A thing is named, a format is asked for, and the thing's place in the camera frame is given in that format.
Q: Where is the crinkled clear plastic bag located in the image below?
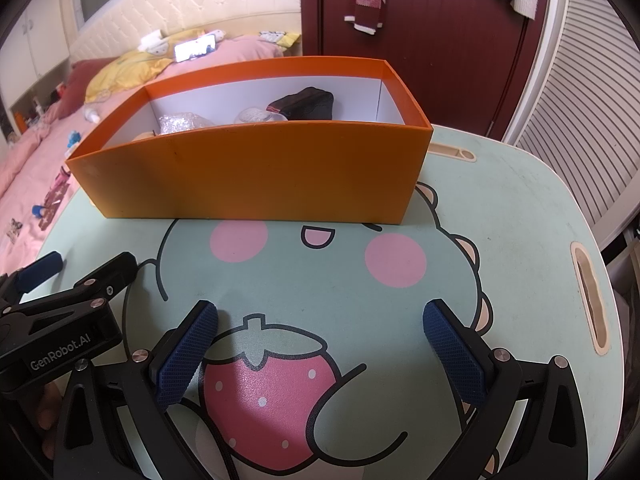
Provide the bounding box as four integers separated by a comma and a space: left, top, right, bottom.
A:
159, 112, 216, 136

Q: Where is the pink blanket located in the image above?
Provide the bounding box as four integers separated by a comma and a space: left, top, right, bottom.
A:
0, 37, 301, 261

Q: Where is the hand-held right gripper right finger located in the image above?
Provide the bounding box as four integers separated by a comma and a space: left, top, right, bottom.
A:
422, 299, 591, 480

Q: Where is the person's left hand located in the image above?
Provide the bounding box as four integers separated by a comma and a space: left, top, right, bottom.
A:
27, 382, 68, 461

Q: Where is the dark red pillow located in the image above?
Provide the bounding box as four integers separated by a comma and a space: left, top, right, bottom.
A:
52, 58, 118, 116

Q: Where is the cream tufted headboard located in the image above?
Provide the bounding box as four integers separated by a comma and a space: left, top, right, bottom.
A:
67, 0, 302, 63

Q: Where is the dark red door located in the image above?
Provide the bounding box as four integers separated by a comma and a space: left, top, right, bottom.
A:
300, 0, 551, 138

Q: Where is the white louvred door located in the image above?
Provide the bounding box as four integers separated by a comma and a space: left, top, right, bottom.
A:
502, 0, 640, 251

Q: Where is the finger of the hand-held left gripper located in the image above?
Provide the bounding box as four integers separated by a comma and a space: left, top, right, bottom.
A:
20, 252, 138, 306
0, 252, 65, 306

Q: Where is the white cabinet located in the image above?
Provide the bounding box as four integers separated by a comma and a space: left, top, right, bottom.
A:
0, 0, 71, 131

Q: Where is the orange cardboard box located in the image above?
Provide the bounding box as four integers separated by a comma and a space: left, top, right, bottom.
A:
66, 56, 433, 226

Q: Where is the yellow white packet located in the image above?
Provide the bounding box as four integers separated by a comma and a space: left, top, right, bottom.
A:
259, 30, 302, 50

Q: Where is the yellow pillow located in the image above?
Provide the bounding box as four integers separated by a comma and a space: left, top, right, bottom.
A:
85, 52, 173, 103

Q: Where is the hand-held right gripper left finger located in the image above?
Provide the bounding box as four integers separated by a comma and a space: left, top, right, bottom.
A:
52, 300, 221, 480

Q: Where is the mint cartoon-print desktop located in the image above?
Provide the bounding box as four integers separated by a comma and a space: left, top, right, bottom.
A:
37, 122, 623, 480

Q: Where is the white tissue pack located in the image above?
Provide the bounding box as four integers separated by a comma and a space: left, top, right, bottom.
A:
137, 30, 168, 53

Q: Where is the black pouch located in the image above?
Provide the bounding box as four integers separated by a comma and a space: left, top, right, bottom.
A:
266, 87, 335, 122

